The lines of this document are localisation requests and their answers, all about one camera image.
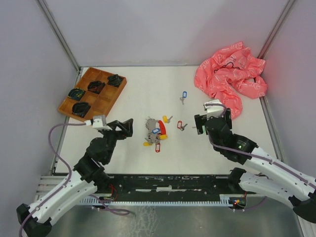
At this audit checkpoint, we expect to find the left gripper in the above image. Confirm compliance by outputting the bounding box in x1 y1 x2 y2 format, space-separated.
100 118 133 162

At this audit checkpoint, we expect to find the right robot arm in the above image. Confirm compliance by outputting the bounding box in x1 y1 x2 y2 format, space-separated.
194 102 316 223

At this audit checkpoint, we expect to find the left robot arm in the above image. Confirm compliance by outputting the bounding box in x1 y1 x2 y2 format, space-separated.
16 115 133 237

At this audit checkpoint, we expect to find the key with green tag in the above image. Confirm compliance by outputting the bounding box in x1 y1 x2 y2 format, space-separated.
192 126 205 135

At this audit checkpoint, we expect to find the red tag on holder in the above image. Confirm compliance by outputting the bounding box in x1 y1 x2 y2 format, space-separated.
155 143 160 153

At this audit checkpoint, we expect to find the key with red tag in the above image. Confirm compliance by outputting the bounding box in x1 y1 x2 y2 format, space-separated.
177 120 188 131

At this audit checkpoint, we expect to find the key with yellow tag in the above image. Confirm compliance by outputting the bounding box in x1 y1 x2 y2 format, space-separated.
162 116 173 123

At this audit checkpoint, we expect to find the key with light blue tag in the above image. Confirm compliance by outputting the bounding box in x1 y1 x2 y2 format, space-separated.
180 91 187 105

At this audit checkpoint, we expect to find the wooden compartment tray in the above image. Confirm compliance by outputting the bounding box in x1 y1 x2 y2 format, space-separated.
58 67 127 121

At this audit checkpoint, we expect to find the black coiled item in tray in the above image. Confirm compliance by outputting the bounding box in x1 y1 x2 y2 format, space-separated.
72 102 91 118
87 80 106 94
107 74 123 87

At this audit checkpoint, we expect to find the pink patterned cloth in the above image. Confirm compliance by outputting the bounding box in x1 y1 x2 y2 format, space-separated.
194 41 268 119

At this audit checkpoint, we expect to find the black green coiled item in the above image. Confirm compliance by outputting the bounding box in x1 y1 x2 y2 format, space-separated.
68 88 85 101

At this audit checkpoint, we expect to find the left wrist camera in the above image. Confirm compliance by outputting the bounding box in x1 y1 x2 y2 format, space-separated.
92 115 112 130

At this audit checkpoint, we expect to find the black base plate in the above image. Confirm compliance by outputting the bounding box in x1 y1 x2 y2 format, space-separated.
99 174 245 200

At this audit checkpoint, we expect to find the white cable duct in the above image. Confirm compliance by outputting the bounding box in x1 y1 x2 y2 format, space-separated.
79 195 235 205

